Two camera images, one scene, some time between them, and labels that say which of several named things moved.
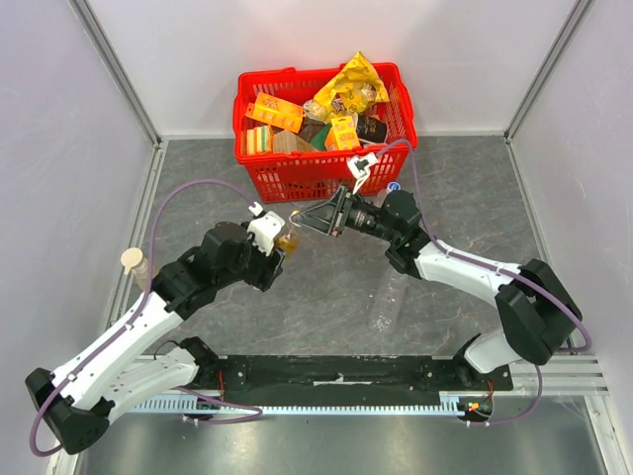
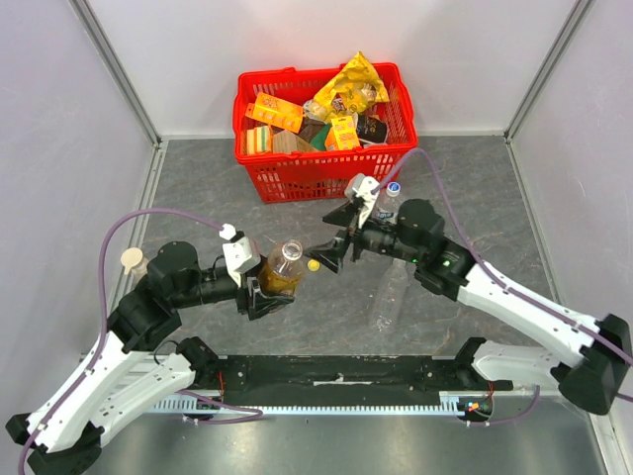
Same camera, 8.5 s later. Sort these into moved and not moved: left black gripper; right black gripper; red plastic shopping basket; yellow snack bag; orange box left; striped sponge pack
Moved: left black gripper; right black gripper
Not moved: orange box left; red plastic shopping basket; striped sponge pack; yellow snack bag
